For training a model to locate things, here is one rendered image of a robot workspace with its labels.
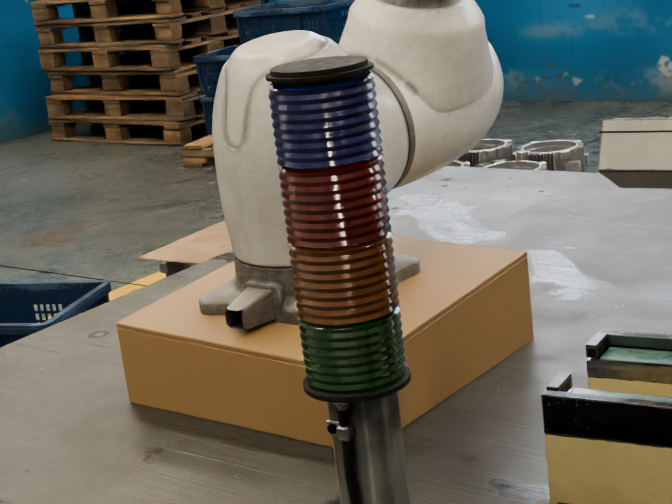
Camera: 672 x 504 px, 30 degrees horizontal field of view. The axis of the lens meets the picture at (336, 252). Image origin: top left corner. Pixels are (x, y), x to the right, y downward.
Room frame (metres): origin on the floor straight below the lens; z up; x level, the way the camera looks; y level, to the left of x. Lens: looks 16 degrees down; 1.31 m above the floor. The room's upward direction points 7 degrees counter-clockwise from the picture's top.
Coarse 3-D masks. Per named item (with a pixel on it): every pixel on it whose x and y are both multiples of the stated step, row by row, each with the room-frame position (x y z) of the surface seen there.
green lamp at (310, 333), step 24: (312, 336) 0.67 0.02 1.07; (336, 336) 0.66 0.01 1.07; (360, 336) 0.66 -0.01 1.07; (384, 336) 0.67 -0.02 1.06; (312, 360) 0.67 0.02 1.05; (336, 360) 0.66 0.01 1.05; (360, 360) 0.66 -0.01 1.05; (384, 360) 0.67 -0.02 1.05; (312, 384) 0.68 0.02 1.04; (336, 384) 0.66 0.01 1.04; (360, 384) 0.66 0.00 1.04; (384, 384) 0.67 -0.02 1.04
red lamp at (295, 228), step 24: (336, 168) 0.66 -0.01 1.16; (360, 168) 0.67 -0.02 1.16; (288, 192) 0.68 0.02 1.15; (312, 192) 0.66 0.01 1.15; (336, 192) 0.66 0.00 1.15; (360, 192) 0.67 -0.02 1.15; (384, 192) 0.68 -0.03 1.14; (288, 216) 0.68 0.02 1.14; (312, 216) 0.67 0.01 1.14; (336, 216) 0.66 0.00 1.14; (360, 216) 0.66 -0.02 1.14; (384, 216) 0.68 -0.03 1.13; (288, 240) 0.68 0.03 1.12; (312, 240) 0.67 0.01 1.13; (336, 240) 0.66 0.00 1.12; (360, 240) 0.66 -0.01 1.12
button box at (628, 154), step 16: (608, 128) 1.12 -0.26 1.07; (624, 128) 1.12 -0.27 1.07; (640, 128) 1.11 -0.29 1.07; (656, 128) 1.10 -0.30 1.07; (608, 144) 1.12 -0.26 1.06; (624, 144) 1.11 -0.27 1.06; (640, 144) 1.10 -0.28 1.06; (656, 144) 1.09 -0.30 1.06; (608, 160) 1.11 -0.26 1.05; (624, 160) 1.10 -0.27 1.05; (640, 160) 1.10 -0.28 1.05; (656, 160) 1.09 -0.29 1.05; (608, 176) 1.12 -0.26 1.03; (624, 176) 1.11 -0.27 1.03; (640, 176) 1.11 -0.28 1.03; (656, 176) 1.10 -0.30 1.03
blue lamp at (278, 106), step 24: (288, 96) 0.67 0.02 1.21; (312, 96) 0.66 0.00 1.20; (336, 96) 0.66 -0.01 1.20; (360, 96) 0.67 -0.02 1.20; (288, 120) 0.67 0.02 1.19; (312, 120) 0.66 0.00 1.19; (336, 120) 0.66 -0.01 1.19; (360, 120) 0.67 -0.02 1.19; (288, 144) 0.67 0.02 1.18; (312, 144) 0.66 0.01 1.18; (336, 144) 0.66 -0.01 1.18; (360, 144) 0.67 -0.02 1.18; (288, 168) 0.68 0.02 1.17; (312, 168) 0.66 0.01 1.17
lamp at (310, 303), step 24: (384, 240) 0.67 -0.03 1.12; (312, 264) 0.67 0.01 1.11; (336, 264) 0.66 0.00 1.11; (360, 264) 0.66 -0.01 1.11; (384, 264) 0.67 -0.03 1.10; (312, 288) 0.67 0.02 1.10; (336, 288) 0.66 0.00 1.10; (360, 288) 0.66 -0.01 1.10; (384, 288) 0.67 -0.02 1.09; (312, 312) 0.67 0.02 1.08; (336, 312) 0.66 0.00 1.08; (360, 312) 0.66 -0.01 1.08; (384, 312) 0.67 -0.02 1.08
